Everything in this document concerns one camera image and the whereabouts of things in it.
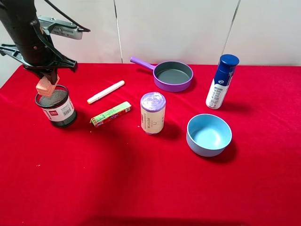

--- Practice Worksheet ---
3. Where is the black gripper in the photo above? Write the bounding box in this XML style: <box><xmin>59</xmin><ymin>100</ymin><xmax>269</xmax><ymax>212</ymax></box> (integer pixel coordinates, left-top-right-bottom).
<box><xmin>0</xmin><ymin>36</ymin><xmax>78</xmax><ymax>85</ymax></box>

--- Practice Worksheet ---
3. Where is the pink eraser block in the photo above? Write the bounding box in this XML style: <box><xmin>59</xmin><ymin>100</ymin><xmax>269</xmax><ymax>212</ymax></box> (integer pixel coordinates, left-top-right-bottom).
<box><xmin>36</xmin><ymin>76</ymin><xmax>59</xmax><ymax>97</ymax></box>

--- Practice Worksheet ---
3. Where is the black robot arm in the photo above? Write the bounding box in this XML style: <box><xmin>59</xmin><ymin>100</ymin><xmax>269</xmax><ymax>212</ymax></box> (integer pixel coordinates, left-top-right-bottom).
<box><xmin>0</xmin><ymin>0</ymin><xmax>78</xmax><ymax>85</ymax></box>

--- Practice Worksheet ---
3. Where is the black mesh pen holder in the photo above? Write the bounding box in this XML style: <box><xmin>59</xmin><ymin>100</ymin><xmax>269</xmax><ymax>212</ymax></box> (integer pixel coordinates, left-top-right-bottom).
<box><xmin>35</xmin><ymin>85</ymin><xmax>77</xmax><ymax>128</ymax></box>

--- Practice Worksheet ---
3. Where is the white marker pen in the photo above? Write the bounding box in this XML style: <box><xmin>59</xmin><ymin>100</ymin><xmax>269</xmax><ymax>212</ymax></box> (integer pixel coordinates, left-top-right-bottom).
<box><xmin>87</xmin><ymin>81</ymin><xmax>125</xmax><ymax>104</ymax></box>

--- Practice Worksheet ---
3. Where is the green red candy box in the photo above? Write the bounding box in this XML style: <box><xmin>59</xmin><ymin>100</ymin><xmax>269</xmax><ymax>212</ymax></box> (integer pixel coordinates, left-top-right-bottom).
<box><xmin>90</xmin><ymin>101</ymin><xmax>132</xmax><ymax>128</ymax></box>

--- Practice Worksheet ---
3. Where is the purple garbage bag roll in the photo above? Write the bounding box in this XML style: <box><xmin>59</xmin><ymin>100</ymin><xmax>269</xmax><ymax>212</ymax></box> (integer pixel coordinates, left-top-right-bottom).
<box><xmin>140</xmin><ymin>92</ymin><xmax>166</xmax><ymax>135</ymax></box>

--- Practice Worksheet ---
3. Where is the red velvet tablecloth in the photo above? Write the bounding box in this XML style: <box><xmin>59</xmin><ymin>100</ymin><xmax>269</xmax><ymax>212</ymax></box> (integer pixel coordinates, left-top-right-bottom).
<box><xmin>0</xmin><ymin>64</ymin><xmax>301</xmax><ymax>226</ymax></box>

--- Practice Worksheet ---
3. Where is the purple frying pan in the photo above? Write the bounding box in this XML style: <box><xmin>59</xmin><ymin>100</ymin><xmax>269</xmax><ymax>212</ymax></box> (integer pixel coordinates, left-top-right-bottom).
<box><xmin>130</xmin><ymin>57</ymin><xmax>193</xmax><ymax>92</ymax></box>

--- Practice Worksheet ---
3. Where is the light blue bowl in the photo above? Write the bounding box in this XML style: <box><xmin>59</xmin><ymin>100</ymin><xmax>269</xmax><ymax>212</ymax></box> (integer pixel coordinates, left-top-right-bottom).
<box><xmin>186</xmin><ymin>114</ymin><xmax>232</xmax><ymax>157</ymax></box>

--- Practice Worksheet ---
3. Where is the blue white plastic bottle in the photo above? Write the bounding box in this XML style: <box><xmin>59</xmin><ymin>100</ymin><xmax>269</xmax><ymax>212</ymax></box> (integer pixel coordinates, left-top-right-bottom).
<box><xmin>206</xmin><ymin>54</ymin><xmax>239</xmax><ymax>109</ymax></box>

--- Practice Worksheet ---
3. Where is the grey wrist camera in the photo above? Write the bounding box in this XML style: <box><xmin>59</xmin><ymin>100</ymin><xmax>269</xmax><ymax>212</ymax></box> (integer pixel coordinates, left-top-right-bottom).
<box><xmin>38</xmin><ymin>16</ymin><xmax>83</xmax><ymax>40</ymax></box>

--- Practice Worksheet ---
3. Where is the black cable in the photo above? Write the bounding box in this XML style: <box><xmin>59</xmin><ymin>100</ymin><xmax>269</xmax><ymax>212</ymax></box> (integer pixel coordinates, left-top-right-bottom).
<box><xmin>43</xmin><ymin>0</ymin><xmax>91</xmax><ymax>33</ymax></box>

